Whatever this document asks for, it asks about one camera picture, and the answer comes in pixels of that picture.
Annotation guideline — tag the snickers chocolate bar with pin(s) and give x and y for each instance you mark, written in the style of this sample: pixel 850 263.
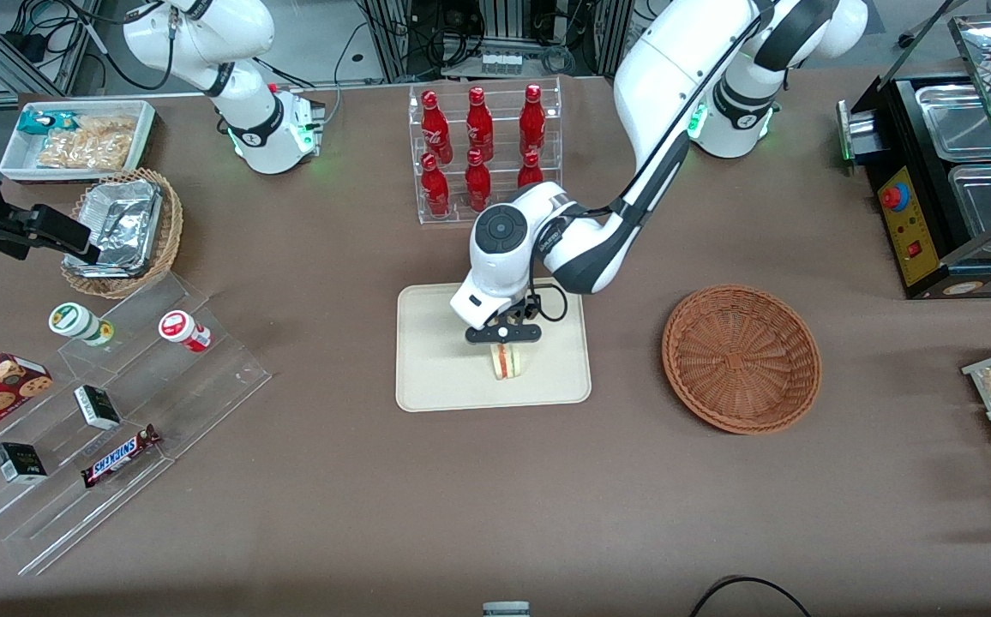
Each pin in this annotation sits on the snickers chocolate bar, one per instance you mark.
pixel 118 457

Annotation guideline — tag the aluminium equipment frame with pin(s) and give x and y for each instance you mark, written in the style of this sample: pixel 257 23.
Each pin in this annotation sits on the aluminium equipment frame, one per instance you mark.
pixel 504 26

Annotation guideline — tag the teal snack packet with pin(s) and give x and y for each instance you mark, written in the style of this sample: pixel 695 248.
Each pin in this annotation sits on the teal snack packet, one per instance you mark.
pixel 37 122

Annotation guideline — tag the green lid cup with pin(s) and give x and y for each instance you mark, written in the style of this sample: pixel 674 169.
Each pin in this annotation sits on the green lid cup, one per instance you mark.
pixel 71 320

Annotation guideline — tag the aluminium foil container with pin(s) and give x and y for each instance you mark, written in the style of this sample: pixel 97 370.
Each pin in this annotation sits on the aluminium foil container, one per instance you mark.
pixel 123 223

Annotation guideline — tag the grey device at table edge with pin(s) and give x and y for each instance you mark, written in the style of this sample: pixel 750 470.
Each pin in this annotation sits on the grey device at table edge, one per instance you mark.
pixel 506 609

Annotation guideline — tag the black food warmer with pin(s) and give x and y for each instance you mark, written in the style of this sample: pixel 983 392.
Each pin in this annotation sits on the black food warmer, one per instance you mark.
pixel 915 240

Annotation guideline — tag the brown wicker basket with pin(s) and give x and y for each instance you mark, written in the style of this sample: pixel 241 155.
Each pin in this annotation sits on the brown wicker basket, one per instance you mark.
pixel 740 360

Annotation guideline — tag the clear acrylic bottle rack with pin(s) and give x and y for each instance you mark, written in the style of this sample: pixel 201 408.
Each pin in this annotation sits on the clear acrylic bottle rack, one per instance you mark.
pixel 453 218

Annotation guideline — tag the light wicker basket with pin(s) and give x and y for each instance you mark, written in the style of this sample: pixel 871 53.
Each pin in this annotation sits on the light wicker basket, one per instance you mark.
pixel 171 223

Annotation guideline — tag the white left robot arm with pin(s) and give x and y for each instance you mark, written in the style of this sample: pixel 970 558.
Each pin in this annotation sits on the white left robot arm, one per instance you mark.
pixel 675 68

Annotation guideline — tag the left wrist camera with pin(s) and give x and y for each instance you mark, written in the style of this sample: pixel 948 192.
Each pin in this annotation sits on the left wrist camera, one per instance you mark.
pixel 487 334

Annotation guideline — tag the white rectangular bin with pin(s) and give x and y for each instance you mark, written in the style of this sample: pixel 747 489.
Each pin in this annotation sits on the white rectangular bin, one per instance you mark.
pixel 15 163

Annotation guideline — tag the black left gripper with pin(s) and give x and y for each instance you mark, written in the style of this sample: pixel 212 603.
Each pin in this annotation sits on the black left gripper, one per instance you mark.
pixel 530 310

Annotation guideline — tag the small black box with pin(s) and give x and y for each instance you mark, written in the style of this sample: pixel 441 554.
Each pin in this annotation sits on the small black box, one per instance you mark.
pixel 20 463
pixel 97 407

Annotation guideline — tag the cream plastic tray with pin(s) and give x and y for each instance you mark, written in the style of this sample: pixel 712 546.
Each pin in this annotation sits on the cream plastic tray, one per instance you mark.
pixel 435 360

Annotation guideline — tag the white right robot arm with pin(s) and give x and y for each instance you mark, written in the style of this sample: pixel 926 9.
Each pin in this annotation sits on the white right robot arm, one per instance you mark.
pixel 204 43

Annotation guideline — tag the triangular sandwich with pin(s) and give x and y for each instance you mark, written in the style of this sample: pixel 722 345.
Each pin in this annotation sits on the triangular sandwich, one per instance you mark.
pixel 507 364

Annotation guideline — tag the clear bag of crackers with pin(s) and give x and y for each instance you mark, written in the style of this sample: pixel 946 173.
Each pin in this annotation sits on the clear bag of crackers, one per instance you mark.
pixel 110 126
pixel 84 152

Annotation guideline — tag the red lid cup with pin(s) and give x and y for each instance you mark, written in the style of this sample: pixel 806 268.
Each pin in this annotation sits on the red lid cup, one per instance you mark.
pixel 178 327

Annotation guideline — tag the clear acrylic stepped shelf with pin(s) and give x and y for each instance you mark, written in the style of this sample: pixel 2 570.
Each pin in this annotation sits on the clear acrylic stepped shelf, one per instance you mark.
pixel 204 377

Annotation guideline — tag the red cola bottle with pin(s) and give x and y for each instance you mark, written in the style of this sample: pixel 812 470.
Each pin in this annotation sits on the red cola bottle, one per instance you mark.
pixel 435 190
pixel 532 124
pixel 479 127
pixel 477 180
pixel 530 170
pixel 435 128

